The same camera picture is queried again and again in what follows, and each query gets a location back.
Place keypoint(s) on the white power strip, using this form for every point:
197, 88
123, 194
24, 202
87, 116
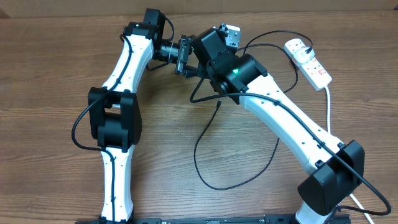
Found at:
313, 71

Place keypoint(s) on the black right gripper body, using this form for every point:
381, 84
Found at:
205, 72

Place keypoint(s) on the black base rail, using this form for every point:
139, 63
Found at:
267, 219

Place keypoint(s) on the white charger plug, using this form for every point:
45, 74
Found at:
303, 55

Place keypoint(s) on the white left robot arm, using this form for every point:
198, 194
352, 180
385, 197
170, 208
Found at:
115, 117

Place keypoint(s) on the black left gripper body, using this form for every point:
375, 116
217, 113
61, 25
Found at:
176, 53

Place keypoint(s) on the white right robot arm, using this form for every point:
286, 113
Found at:
335, 169

